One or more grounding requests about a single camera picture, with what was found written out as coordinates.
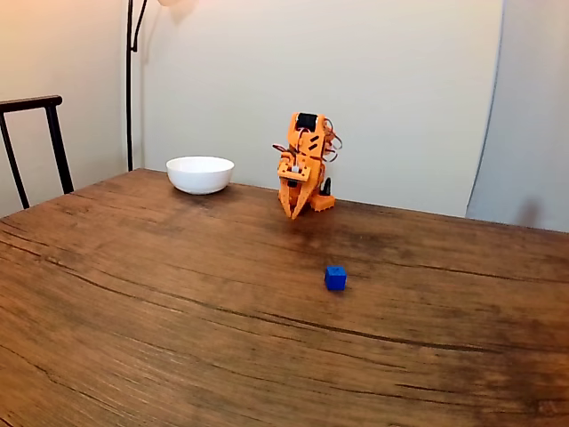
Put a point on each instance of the blue cube with X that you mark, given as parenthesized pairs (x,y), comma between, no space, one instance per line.
(335,279)

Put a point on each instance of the white bowl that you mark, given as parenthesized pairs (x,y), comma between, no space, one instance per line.
(200,175)

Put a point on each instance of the white backdrop sheet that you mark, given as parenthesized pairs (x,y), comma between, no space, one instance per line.
(378,80)

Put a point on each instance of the black floor lamp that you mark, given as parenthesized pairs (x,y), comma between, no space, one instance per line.
(129,89)

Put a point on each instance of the black chair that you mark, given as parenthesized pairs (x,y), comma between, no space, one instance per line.
(55,133)

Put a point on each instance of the small black gripper camera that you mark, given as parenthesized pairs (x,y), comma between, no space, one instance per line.
(291,182)

